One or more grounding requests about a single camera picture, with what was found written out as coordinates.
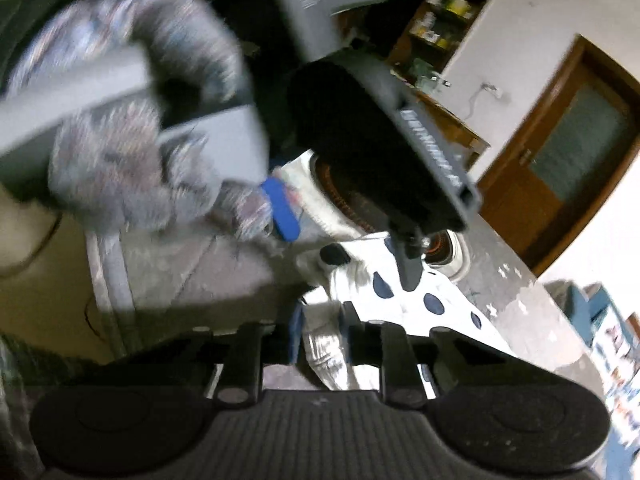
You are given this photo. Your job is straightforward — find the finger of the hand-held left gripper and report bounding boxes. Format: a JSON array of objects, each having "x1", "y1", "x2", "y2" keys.
[
  {"x1": 260, "y1": 177, "x2": 302, "y2": 244},
  {"x1": 390, "y1": 220, "x2": 427, "y2": 293}
]

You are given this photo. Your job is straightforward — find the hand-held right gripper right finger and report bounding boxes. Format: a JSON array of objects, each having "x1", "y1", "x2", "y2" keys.
[{"x1": 340, "y1": 302, "x2": 526, "y2": 408}]

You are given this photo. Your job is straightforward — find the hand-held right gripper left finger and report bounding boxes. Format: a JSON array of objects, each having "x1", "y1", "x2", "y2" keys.
[{"x1": 107, "y1": 304, "x2": 307, "y2": 407}]

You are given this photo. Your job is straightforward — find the white polka dot garment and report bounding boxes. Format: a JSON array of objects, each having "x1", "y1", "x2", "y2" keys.
[{"x1": 295, "y1": 232, "x2": 516, "y2": 391}]

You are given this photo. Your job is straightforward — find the person's left hand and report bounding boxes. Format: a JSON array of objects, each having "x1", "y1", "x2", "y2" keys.
[{"x1": 10, "y1": 0, "x2": 283, "y2": 246}]

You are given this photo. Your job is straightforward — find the round table inset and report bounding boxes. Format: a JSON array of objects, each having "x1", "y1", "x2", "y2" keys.
[{"x1": 300, "y1": 150, "x2": 471, "y2": 281}]

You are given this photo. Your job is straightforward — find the wooden side table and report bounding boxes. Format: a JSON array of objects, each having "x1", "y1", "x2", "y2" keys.
[{"x1": 400, "y1": 85, "x2": 492, "y2": 171}]

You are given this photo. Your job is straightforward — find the dark shelf cabinet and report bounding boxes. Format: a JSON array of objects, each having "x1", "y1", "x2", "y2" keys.
[{"x1": 385, "y1": 0, "x2": 496, "y2": 86}]

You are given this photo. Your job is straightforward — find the brown wooden door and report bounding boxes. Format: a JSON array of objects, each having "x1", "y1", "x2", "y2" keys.
[{"x1": 475, "y1": 35, "x2": 640, "y2": 276}]

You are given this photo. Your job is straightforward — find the blue sofa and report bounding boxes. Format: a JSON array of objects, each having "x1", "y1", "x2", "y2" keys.
[{"x1": 567, "y1": 282, "x2": 640, "y2": 480}]

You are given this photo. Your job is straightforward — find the butterfly print blanket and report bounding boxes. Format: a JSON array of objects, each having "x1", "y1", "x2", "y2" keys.
[{"x1": 590, "y1": 312, "x2": 640, "y2": 441}]

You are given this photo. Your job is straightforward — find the white power cable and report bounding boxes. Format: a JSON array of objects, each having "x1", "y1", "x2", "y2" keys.
[{"x1": 462, "y1": 87, "x2": 488, "y2": 121}]

